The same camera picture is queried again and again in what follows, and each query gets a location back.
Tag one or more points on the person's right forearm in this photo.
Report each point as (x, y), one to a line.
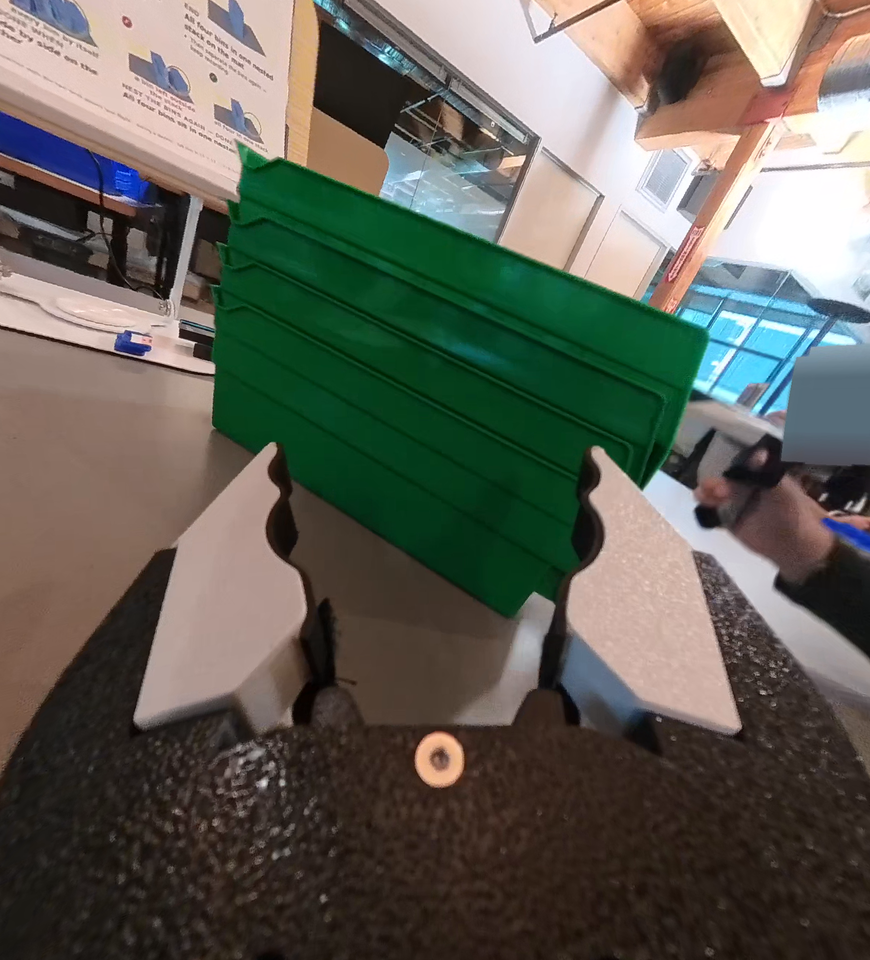
(869, 615)

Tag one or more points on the black disc stand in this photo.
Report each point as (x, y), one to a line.
(843, 309)

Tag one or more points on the white round disc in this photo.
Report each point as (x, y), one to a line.
(94, 311)

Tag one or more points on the black ceiling fixture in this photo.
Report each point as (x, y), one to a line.
(678, 71)

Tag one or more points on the black wall screen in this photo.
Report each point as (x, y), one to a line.
(367, 82)

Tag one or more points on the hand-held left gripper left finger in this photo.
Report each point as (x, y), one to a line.
(217, 600)

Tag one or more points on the brown cardboard panel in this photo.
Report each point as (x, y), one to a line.
(345, 154)

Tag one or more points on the long red arrow sign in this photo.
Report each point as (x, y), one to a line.
(686, 253)

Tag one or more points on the small blue box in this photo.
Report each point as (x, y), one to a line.
(133, 343)

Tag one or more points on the wooden workbench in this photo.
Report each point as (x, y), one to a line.
(60, 184)

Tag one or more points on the instruction poster board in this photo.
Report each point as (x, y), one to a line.
(142, 75)

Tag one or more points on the black box blue stripe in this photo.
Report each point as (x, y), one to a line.
(196, 328)

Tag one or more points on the wooden post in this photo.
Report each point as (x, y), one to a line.
(719, 210)

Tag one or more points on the person's right hand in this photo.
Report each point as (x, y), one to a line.
(787, 532)

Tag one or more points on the wall vent grille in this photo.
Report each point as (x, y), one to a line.
(665, 178)

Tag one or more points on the stack of blue bins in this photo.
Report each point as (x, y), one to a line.
(37, 150)

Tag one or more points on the white door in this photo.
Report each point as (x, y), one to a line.
(551, 210)
(626, 255)

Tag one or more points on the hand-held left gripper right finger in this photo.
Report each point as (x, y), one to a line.
(644, 600)

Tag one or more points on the blue plastic bin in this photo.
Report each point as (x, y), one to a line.
(869, 544)

